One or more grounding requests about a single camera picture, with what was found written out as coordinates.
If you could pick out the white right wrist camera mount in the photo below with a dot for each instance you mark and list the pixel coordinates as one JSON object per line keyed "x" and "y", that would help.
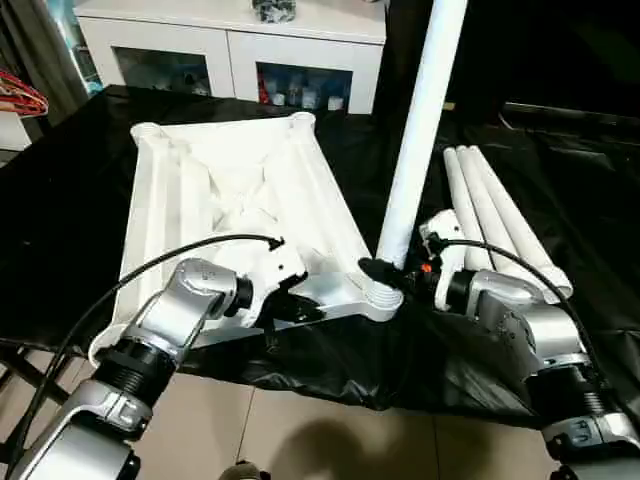
{"x": 447, "y": 235}

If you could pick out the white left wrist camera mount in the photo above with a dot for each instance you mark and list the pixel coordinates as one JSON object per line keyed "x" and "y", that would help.
{"x": 270, "y": 262}

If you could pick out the white plastic table leg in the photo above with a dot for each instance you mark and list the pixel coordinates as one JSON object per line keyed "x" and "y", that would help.
{"x": 425, "y": 125}
{"x": 462, "y": 200}
{"x": 482, "y": 200}
{"x": 510, "y": 210}

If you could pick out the red box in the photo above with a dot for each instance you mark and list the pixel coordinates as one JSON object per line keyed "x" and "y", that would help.
{"x": 262, "y": 89}

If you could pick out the grey curtain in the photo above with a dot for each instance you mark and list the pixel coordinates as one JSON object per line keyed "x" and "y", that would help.
{"x": 35, "y": 55}

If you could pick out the white plastic table top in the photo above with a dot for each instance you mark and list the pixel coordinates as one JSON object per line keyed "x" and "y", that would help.
{"x": 165, "y": 200}

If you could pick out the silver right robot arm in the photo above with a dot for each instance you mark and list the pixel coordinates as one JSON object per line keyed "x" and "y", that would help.
{"x": 540, "y": 325}

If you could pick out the white glass-door cabinet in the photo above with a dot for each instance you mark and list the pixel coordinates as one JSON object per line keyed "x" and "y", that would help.
{"x": 225, "y": 45}

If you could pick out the black folding table frame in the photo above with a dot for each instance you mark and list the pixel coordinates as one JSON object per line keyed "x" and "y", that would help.
{"x": 35, "y": 380}

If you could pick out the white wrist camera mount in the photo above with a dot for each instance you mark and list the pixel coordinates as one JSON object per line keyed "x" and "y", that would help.
{"x": 447, "y": 235}
{"x": 270, "y": 262}

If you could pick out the black plastic mat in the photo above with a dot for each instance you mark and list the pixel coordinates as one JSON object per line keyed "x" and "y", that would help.
{"x": 60, "y": 225}

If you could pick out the dark patterned bundle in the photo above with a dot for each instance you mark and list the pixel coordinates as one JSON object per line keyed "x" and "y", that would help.
{"x": 274, "y": 10}

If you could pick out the black horizontal bar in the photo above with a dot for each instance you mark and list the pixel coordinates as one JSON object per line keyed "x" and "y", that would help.
{"x": 560, "y": 114}

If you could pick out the small white jar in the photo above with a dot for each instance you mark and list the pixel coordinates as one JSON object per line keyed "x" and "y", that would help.
{"x": 278, "y": 99}

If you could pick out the dark furniture with brass label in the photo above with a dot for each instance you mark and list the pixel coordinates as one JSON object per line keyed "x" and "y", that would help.
{"x": 550, "y": 50}

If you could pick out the red orange clothes hangers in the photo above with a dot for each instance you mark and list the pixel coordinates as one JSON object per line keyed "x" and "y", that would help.
{"x": 20, "y": 95}

